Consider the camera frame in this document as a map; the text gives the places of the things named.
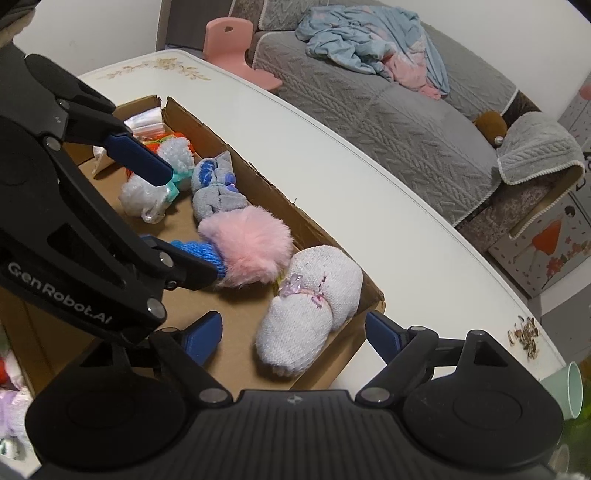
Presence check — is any white sock purple band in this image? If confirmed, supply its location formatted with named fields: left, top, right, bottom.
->
left=254, top=245, right=363, bottom=377

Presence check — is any brown plush toy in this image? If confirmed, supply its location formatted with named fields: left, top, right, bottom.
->
left=474, top=111, right=508, bottom=148

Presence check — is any grey blue sock bundle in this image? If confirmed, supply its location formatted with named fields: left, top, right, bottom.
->
left=191, top=150, right=249, bottom=222

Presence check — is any light blue blanket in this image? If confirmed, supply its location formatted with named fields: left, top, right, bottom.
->
left=295, top=5, right=451, bottom=100

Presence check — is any grey sofa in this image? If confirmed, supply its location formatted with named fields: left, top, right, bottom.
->
left=229, top=1, right=575, bottom=234

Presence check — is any pink plastic chair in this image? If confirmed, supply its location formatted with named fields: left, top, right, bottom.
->
left=202, top=17, right=283, bottom=92

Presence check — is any mint green cup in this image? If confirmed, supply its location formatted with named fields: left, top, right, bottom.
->
left=540, top=362, right=584, bottom=420

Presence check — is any brown cardboard box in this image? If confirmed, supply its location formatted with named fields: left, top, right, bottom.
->
left=90, top=96, right=385, bottom=394

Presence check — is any floral folding screen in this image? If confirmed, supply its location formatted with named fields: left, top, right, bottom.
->
left=489, top=83, right=590, bottom=298

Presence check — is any white bubble wrap teal bundle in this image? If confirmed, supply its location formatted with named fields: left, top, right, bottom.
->
left=118, top=138, right=197, bottom=224

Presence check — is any lilac bubble wrap bundle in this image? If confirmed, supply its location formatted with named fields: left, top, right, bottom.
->
left=0, top=387, right=32, bottom=442

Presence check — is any white rolled cloth bundle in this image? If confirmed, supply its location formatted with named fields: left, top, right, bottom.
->
left=92, top=106, right=166, bottom=177

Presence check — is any pink fluffy blue knit bundle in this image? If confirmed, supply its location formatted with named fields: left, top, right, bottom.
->
left=171, top=205, right=294, bottom=288

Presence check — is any orange plastic bundle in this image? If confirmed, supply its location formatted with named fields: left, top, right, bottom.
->
left=0, top=358, right=10, bottom=385

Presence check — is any orange bundle in box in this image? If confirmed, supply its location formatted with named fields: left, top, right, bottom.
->
left=140, top=132, right=194, bottom=178

